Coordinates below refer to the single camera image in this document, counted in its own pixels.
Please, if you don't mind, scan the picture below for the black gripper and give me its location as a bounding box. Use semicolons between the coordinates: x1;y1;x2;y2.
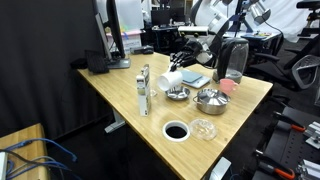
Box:
168;40;214;72

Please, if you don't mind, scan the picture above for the white mug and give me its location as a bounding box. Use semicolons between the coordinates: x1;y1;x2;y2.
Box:
157;71;183;91

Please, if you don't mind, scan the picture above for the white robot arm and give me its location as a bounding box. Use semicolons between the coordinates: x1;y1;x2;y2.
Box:
168;0;271;72

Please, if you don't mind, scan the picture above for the small silver pan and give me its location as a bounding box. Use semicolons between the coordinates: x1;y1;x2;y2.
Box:
166;86;190;101

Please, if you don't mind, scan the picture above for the black computer mouse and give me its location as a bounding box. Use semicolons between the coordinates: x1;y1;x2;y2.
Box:
143;48;154;55

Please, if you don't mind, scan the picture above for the white cardboard box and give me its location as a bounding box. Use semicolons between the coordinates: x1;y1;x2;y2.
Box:
106;30;142;54

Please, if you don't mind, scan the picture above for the black glass electric kettle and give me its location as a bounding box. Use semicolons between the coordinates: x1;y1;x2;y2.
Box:
212;37;249;83

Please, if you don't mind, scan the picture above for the pink plastic cup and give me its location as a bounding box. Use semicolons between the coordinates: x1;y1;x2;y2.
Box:
219;79;238;95

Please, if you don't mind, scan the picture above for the clear glass lid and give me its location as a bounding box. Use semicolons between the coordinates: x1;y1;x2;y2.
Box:
189;119;217;140

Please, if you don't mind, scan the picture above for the black keyboard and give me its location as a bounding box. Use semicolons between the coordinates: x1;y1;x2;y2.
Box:
85;50;109;73

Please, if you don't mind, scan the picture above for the black computer monitor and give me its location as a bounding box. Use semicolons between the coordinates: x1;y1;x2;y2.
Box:
95;0;131;70

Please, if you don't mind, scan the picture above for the black office chair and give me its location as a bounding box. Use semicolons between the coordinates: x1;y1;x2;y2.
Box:
246;35;320;91

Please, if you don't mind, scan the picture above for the white desk grommet ring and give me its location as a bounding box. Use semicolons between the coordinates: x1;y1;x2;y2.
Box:
162;120;191;143

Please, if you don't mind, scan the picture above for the orange handled clamp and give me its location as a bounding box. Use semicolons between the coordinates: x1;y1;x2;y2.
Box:
273;111;306;132
255;150;296;180

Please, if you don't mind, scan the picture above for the blue cable bundle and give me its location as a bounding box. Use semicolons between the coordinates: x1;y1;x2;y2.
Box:
0;137;78;180

